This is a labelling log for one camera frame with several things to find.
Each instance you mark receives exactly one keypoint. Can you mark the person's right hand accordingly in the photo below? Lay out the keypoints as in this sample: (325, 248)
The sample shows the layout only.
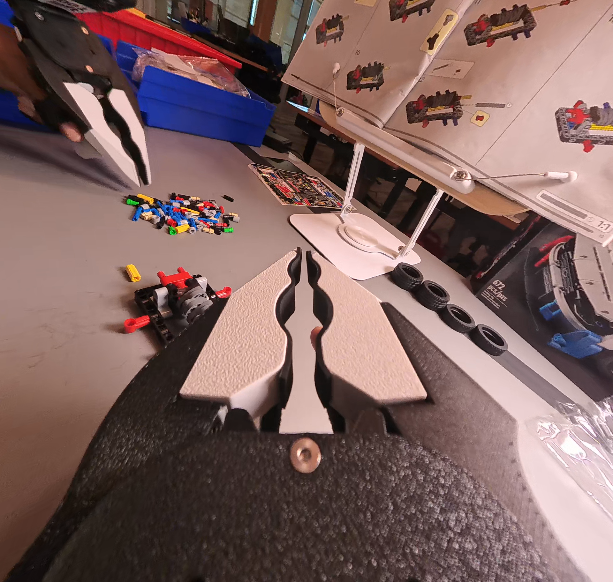
(315, 339)

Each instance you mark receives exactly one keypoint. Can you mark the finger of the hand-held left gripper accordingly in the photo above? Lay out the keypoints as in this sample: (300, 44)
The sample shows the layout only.
(139, 156)
(100, 132)

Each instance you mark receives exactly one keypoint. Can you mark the red plastic bin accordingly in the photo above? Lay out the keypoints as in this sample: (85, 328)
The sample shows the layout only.
(143, 31)

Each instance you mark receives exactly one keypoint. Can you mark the clear crumpled plastic bag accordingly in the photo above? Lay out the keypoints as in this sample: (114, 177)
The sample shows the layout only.
(574, 448)

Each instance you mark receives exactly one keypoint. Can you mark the black power adapter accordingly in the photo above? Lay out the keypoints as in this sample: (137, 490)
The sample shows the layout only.
(275, 140)

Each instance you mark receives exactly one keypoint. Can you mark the black lego set box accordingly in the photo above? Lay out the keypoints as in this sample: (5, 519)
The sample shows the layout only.
(527, 280)

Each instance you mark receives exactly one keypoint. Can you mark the person's left hand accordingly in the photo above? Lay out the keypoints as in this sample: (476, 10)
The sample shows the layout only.
(19, 74)

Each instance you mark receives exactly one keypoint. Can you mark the black lego tire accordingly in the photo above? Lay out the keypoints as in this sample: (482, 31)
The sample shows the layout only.
(488, 339)
(407, 275)
(457, 318)
(432, 295)

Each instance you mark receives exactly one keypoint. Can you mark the black lego frame assembly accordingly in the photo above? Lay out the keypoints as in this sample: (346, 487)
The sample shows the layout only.
(189, 299)

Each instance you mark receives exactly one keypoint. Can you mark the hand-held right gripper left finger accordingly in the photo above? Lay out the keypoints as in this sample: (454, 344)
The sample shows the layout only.
(239, 342)

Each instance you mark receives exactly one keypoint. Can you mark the lego sticker sheet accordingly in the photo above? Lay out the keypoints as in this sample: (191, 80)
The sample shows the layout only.
(297, 184)

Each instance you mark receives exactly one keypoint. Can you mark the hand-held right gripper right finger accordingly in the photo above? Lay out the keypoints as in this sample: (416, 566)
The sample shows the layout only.
(364, 347)

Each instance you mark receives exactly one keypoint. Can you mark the blue plastic bin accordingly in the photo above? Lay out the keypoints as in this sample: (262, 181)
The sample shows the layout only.
(14, 110)
(206, 108)

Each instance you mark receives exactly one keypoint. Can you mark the bagged lego parts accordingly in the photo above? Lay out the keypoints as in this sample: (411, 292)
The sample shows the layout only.
(191, 70)

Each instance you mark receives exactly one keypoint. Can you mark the yellow lego connector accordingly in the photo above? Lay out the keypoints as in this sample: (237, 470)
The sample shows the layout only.
(132, 273)

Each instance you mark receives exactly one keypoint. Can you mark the lego instruction booklet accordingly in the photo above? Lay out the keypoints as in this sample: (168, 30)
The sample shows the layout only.
(431, 94)

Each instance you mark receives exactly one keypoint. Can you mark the pile of small lego pieces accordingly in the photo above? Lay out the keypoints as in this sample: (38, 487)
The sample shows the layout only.
(191, 213)

